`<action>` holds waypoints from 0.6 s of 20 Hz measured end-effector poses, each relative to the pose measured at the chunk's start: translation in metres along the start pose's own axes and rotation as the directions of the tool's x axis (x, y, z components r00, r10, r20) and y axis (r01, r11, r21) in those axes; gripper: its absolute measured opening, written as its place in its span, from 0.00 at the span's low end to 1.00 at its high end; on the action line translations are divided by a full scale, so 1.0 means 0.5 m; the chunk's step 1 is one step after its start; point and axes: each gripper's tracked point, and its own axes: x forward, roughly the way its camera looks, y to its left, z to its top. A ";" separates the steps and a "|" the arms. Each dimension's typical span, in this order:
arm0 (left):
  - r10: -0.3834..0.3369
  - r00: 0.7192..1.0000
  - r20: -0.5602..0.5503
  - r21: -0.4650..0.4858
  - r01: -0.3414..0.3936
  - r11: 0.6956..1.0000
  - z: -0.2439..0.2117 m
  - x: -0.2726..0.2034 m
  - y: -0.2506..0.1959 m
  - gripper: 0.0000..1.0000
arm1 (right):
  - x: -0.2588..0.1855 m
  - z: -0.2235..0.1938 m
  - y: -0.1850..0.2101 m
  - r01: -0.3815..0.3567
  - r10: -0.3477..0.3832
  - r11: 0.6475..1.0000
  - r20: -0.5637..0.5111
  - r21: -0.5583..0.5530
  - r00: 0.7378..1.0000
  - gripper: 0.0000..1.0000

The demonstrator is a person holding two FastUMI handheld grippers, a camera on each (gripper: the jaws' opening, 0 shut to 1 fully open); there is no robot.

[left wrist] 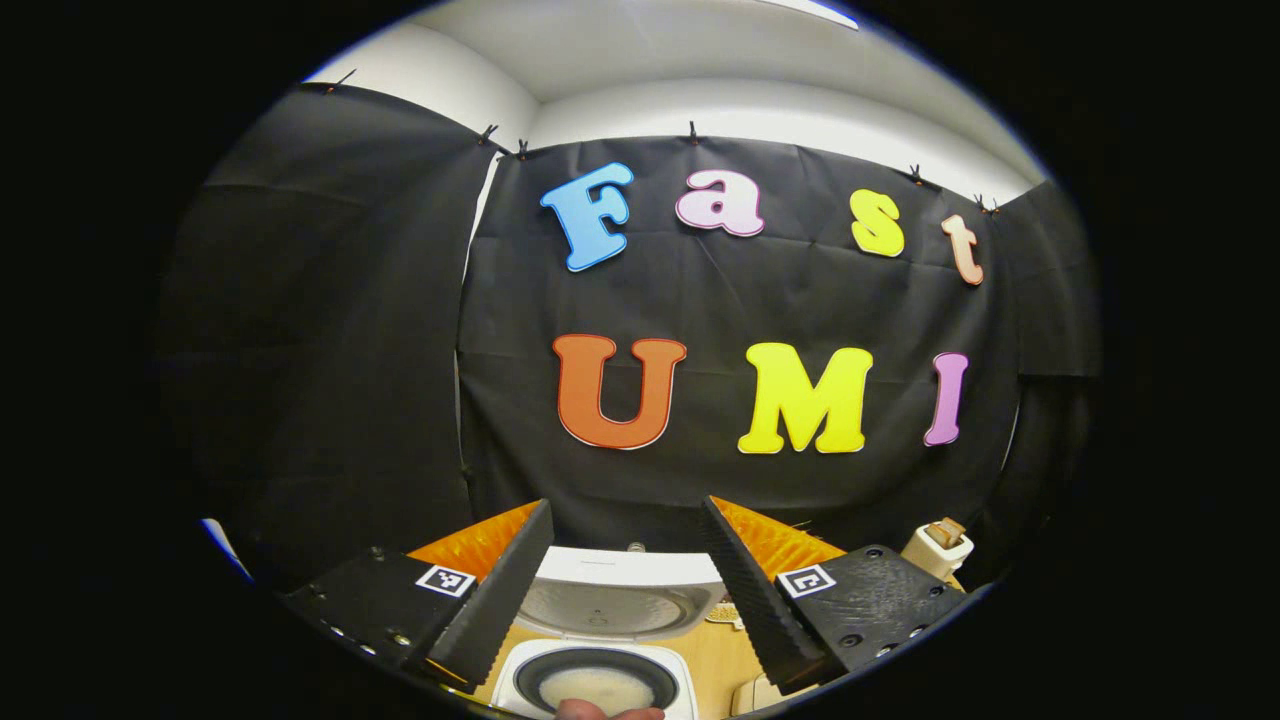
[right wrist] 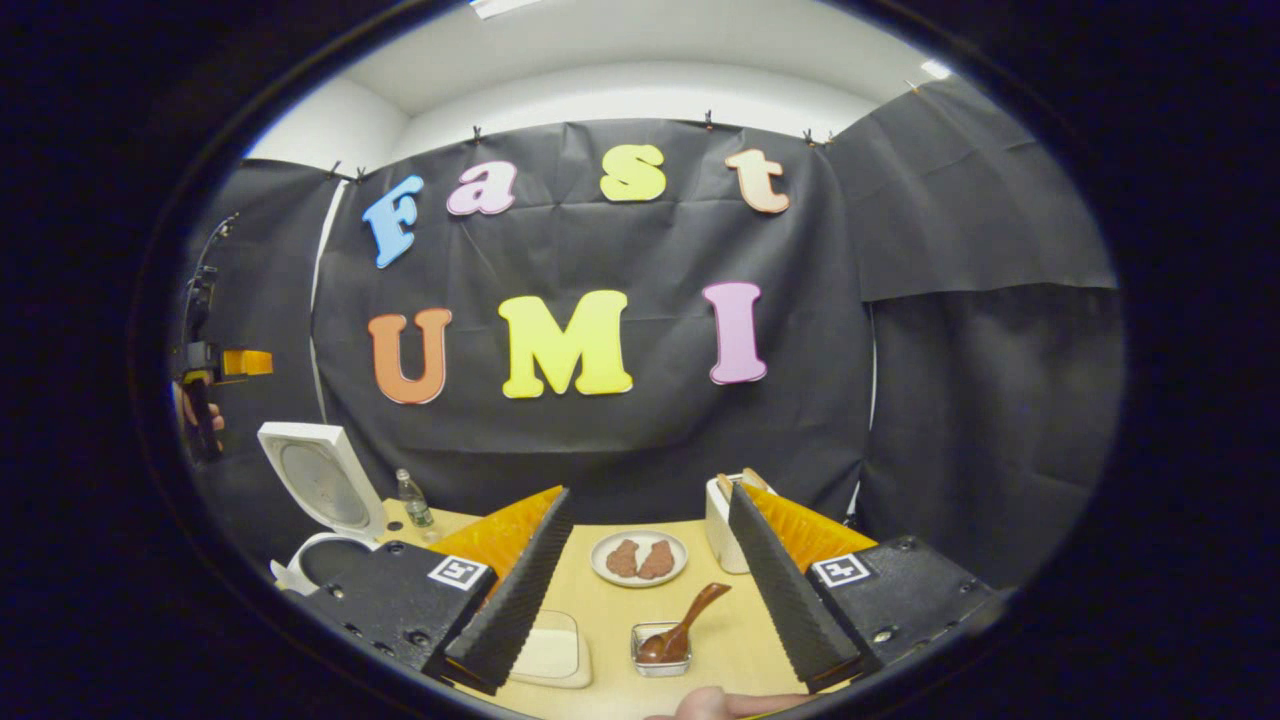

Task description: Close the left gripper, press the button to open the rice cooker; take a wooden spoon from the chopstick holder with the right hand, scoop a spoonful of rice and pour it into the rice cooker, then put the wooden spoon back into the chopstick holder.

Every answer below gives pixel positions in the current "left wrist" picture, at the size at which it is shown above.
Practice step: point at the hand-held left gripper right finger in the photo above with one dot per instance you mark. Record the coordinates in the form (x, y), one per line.
(745, 590)

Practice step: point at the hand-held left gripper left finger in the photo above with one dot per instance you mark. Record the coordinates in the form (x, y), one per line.
(505, 590)

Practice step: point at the white rice cooker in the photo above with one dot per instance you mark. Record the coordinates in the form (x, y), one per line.
(610, 600)

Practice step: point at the white divided dish of beans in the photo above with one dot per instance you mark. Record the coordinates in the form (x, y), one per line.
(722, 612)

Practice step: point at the white toaster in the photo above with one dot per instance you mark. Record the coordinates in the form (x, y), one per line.
(935, 555)

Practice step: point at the toast slice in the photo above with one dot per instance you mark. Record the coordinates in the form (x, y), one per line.
(945, 532)

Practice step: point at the black backdrop cloth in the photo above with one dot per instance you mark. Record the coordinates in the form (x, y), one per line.
(340, 350)

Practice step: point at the long ceiling light panel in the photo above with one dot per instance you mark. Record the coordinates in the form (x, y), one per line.
(810, 10)

